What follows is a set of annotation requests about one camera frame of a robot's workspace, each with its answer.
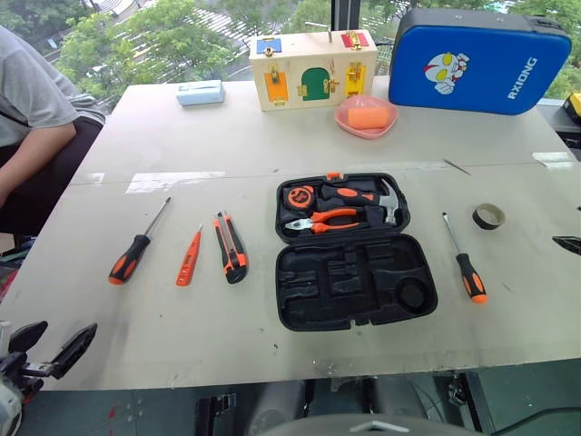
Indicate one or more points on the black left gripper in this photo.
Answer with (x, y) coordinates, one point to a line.
(20, 374)

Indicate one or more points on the pink plastic dish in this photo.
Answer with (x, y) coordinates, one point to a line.
(367, 132)

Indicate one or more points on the black orange utility knife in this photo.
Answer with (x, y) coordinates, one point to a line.
(232, 254)

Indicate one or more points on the black orange claw hammer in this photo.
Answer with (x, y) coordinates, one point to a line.
(347, 193)

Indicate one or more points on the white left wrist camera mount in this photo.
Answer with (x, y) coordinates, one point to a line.
(8, 409)

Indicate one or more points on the person in grey shirt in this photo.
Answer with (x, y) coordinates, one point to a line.
(27, 91)

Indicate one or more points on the bystander bare forearm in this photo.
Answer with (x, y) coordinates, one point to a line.
(36, 152)

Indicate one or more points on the orange sponge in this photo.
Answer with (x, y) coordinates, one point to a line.
(367, 118)

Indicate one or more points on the blue cartoon print case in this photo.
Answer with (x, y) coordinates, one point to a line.
(490, 59)

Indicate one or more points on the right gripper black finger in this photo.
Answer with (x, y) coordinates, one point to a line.
(573, 243)

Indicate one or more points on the black tool case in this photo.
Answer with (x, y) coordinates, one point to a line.
(345, 277)

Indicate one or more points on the black tape roll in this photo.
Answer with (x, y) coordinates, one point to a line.
(481, 222)

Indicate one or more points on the short clear tape patch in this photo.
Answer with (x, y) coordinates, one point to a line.
(554, 159)

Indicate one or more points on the light blue tissue box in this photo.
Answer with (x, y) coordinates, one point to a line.
(199, 93)

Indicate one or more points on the wooden lock puzzle box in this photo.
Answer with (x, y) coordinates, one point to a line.
(295, 61)

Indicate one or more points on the long clear tape patch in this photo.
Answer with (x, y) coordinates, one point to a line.
(172, 181)

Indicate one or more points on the black window post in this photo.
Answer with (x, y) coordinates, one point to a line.
(346, 18)

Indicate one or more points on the orange black tape measure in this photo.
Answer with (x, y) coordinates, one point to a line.
(300, 197)

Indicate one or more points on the long-shaft black orange screwdriver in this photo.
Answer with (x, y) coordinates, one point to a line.
(129, 259)

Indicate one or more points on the short-shaft black orange screwdriver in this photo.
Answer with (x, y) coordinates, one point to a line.
(469, 277)

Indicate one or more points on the yellow black device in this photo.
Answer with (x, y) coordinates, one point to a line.
(573, 109)

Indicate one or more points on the orange voltage tester pen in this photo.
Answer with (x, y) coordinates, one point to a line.
(187, 265)

